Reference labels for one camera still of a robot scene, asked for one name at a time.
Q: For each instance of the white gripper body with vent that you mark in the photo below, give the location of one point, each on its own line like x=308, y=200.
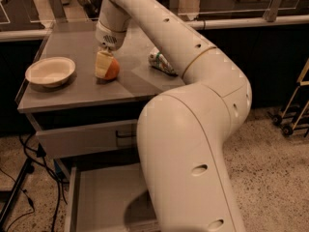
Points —
x=109, y=38

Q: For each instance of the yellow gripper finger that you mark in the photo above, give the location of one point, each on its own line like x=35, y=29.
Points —
x=102, y=61

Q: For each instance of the orange fruit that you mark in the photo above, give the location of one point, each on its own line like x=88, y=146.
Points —
x=112, y=70

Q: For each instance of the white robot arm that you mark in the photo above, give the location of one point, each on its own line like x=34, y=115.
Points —
x=181, y=132

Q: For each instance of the upper grey drawer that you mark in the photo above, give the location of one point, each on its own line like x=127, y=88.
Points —
x=89, y=139

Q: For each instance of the open middle grey drawer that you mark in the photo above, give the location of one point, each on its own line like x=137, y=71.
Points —
x=112, y=199

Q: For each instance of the crushed white green can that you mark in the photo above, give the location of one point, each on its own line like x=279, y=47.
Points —
x=159, y=62

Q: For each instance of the white bowl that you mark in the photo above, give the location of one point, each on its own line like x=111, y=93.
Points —
x=50, y=72

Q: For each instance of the black metal stand leg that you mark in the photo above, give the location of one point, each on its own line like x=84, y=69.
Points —
x=11, y=195

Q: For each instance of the white horizontal rail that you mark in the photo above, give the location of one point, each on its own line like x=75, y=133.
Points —
x=248, y=22

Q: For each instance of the wheeled cart frame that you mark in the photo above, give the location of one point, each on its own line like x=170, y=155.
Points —
x=294, y=115

